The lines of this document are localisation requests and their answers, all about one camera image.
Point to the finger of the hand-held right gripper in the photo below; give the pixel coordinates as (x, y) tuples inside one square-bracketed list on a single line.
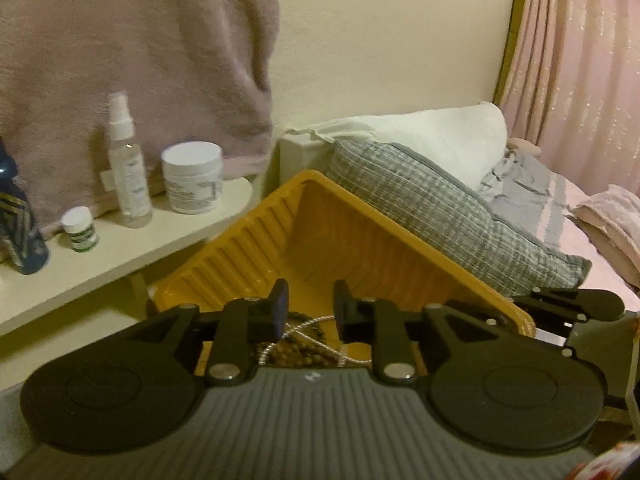
[(550, 310)]

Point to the white pillow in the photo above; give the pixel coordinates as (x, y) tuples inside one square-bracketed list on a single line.
[(430, 132)]

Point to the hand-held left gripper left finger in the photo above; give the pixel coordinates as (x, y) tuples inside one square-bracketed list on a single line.
[(280, 310)]

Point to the pink folded blanket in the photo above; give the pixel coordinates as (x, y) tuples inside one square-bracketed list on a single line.
[(610, 215)]

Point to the gold curtain frame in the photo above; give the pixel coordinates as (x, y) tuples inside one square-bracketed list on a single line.
[(512, 25)]

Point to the pink curtain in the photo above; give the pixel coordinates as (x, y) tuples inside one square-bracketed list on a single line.
[(580, 60)]

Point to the cream corner shelf unit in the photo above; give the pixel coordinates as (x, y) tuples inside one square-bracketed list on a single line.
[(125, 250)]

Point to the pink towel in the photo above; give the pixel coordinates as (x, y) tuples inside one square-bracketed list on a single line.
[(125, 35)]

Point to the orange plastic tray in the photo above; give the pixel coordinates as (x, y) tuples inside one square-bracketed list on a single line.
[(350, 230)]

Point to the clear spray bottle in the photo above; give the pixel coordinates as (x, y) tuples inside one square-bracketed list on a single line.
[(130, 180)]

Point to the white cream jar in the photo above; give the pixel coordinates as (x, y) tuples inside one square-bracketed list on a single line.
[(192, 180)]

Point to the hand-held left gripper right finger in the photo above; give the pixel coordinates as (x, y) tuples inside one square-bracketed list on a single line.
[(341, 312)]

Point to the pink bedsheet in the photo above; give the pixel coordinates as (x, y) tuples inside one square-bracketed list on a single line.
[(570, 260)]

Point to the grey ruffled cloth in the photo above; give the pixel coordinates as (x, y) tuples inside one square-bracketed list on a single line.
[(525, 185)]

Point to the small green jar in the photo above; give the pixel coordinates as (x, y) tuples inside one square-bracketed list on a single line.
[(80, 232)]

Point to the grey woven pillow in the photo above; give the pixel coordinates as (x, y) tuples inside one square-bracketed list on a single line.
[(450, 220)]

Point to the dark blue spray bottle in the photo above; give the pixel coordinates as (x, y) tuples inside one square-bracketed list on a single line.
[(20, 230)]

